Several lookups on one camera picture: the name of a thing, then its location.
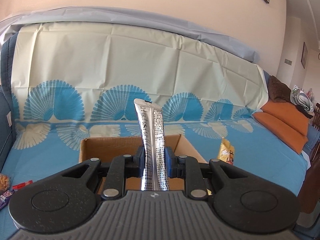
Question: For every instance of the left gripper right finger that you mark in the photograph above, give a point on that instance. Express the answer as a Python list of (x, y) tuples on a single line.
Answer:
[(170, 163)]

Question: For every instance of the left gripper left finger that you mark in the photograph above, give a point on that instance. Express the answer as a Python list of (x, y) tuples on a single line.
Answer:
[(139, 162)]

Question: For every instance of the silver foil snack bar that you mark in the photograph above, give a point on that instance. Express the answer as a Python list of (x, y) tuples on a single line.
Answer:
[(150, 118)]

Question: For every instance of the red snack bar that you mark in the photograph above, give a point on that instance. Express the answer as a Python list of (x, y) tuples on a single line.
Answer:
[(21, 185)]

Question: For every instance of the clear bag of nut snacks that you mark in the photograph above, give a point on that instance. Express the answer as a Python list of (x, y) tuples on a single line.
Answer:
[(4, 183)]

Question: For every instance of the brown cardboard box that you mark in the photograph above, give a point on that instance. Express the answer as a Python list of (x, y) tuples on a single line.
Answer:
[(97, 153)]

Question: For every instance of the yellow snack packet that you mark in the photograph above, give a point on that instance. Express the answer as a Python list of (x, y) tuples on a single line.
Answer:
[(226, 152)]

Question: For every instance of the blue cream patterned sofa cover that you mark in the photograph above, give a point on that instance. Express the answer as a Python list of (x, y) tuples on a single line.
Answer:
[(77, 80)]

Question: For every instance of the lower orange cushion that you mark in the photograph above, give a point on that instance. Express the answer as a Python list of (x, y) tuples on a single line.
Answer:
[(284, 132)]

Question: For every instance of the orange cushion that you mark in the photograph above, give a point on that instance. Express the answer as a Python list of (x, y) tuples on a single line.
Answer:
[(284, 132), (287, 113)]

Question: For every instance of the brown blanket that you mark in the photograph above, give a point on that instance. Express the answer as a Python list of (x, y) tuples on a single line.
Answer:
[(278, 91)]

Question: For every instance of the upper orange cushion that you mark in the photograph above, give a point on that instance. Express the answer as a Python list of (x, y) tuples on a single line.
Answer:
[(287, 113)]

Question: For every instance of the pile of clothes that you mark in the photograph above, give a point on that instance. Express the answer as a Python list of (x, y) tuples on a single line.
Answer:
[(301, 102)]

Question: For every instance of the grey sheet on sofa back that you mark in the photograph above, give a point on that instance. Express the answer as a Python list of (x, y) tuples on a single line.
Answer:
[(13, 24)]

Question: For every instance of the dark blue sofa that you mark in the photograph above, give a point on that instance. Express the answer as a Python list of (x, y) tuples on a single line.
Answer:
[(8, 133)]

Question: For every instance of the wall light switch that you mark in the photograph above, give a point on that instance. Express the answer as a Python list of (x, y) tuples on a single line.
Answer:
[(289, 62)]

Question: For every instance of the small framed wall picture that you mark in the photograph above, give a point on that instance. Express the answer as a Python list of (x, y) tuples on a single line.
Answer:
[(304, 55)]

